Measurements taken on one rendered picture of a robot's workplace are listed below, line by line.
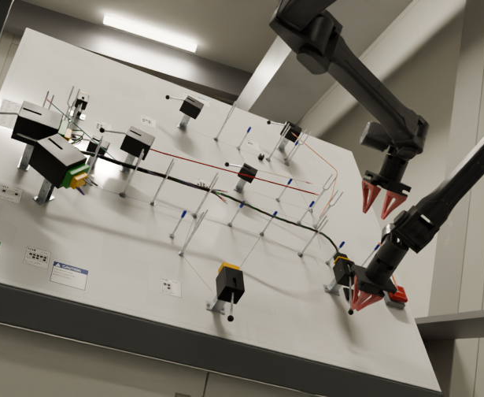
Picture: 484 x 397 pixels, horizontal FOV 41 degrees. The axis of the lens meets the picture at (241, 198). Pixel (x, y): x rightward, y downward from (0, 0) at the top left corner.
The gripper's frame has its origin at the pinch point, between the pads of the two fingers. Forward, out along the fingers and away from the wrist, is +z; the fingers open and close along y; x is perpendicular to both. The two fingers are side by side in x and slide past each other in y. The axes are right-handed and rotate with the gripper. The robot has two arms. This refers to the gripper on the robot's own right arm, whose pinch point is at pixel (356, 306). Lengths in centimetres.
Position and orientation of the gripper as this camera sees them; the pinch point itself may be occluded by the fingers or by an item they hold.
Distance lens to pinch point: 158.8
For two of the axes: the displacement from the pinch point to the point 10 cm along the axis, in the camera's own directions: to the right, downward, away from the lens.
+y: -8.9, -2.9, -3.4
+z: -4.2, 8.1, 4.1
